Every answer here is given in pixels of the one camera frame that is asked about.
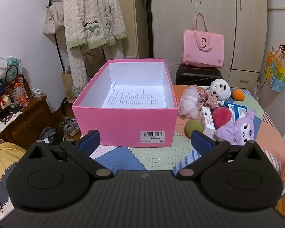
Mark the yellow blanket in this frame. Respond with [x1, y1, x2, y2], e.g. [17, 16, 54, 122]
[0, 141, 26, 188]

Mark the beige wardrobe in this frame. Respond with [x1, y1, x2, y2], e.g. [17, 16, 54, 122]
[150, 0, 269, 89]

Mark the pink tote bag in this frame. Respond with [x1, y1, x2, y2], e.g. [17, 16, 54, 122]
[182, 12, 225, 67]

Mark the beige canvas tote bag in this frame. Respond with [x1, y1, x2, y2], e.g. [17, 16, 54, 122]
[42, 0, 67, 35]

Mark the wooden nightstand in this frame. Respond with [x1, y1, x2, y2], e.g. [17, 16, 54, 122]
[0, 94, 53, 150]

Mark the green makeup sponge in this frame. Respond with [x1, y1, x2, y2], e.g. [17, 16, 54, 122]
[185, 120, 204, 137]

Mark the checkered basket bag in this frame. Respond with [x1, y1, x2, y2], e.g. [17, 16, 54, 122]
[3, 65, 31, 100]

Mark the beige gift bag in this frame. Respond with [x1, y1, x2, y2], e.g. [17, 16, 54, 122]
[0, 94, 12, 120]

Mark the cream fluffy pajama top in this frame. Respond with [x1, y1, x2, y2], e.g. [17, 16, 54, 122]
[63, 0, 128, 50]

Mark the patchwork tablecloth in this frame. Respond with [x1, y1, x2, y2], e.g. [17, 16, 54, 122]
[81, 85, 285, 196]

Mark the pink cardboard box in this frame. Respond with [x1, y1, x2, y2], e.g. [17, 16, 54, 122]
[72, 58, 178, 147]

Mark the white flat box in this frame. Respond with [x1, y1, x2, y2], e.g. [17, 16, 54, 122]
[0, 112, 22, 131]

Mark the orange makeup sponge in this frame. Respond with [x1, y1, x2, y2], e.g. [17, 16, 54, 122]
[231, 89, 245, 101]

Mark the printed paper sheet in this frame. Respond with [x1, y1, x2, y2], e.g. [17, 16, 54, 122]
[102, 87, 167, 110]

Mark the purple plush toy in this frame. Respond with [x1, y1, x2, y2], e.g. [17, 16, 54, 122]
[215, 110, 256, 145]

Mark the grey sneaker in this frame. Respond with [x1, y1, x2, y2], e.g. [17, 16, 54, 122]
[65, 117, 80, 130]
[60, 121, 74, 136]

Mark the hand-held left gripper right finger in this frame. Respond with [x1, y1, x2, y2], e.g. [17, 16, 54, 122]
[173, 130, 268, 180]

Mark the white plastic bag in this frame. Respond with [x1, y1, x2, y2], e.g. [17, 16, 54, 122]
[0, 55, 23, 76]

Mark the blue flat box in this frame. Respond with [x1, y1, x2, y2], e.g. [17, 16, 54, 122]
[223, 101, 248, 119]

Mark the orange drink bottle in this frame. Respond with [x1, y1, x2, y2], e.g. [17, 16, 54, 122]
[14, 83, 29, 107]

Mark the black suitcase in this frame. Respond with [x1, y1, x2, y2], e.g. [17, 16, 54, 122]
[176, 64, 223, 86]

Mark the grey plastic bag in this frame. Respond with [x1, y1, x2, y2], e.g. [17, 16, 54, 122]
[38, 127, 57, 145]

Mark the red fluffy puff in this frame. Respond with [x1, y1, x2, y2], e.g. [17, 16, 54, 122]
[212, 107, 233, 129]

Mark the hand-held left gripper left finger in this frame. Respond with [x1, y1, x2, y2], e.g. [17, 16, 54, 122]
[21, 130, 114, 180]

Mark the black coat rack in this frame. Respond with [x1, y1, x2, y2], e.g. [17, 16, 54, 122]
[47, 0, 74, 117]

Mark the colourful paper bag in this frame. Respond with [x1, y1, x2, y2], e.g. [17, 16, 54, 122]
[263, 47, 285, 93]

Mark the floral scrunchie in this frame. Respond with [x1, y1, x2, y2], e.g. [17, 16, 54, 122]
[196, 89, 220, 110]

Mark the white plush toy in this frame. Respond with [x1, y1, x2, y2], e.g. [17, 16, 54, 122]
[209, 78, 231, 106]

